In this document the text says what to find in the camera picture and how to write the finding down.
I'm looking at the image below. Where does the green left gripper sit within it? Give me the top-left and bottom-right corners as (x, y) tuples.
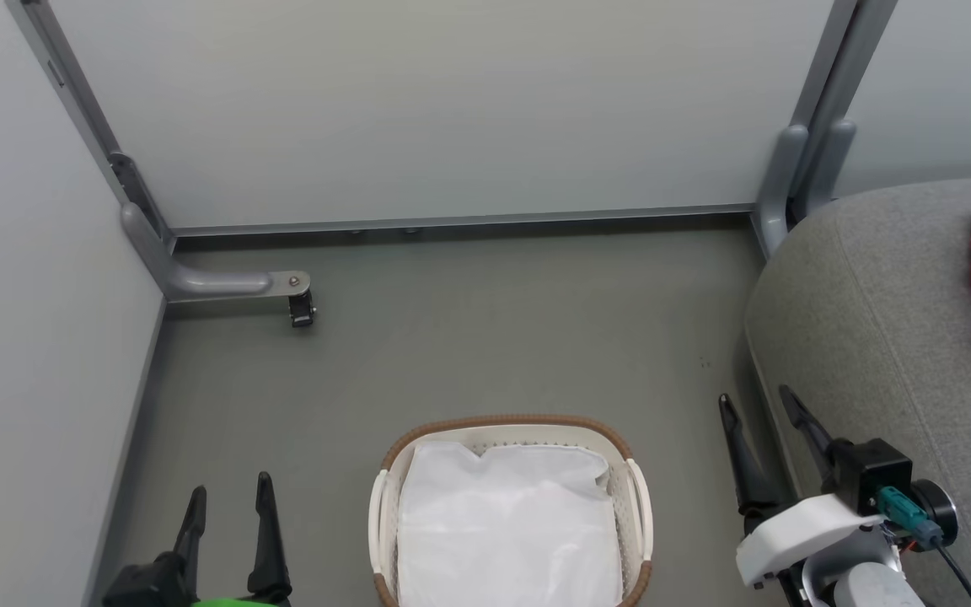
(102, 471), (293, 607)

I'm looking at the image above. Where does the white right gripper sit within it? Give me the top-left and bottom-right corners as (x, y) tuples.
(717, 384), (884, 591)

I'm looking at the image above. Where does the white laundry basket brown rim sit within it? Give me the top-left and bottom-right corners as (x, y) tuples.
(367, 413), (654, 607)

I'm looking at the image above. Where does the grey fabric sofa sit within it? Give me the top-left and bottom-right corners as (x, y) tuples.
(744, 175), (971, 607)

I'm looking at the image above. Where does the black caster wheel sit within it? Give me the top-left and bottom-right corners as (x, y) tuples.
(287, 287), (319, 329)

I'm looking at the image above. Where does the white cloth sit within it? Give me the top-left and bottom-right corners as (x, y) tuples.
(396, 439), (626, 607)

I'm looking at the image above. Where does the grey partition floor rail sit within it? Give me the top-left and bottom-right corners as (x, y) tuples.
(81, 297), (169, 607)
(170, 203), (758, 239)

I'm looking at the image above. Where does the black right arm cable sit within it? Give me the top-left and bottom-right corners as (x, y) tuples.
(914, 521), (971, 607)

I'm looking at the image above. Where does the grey partition post with foot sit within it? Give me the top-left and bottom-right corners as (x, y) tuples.
(5, 0), (312, 305)

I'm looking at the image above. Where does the grey double partition post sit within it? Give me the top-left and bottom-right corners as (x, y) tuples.
(749, 0), (901, 259)

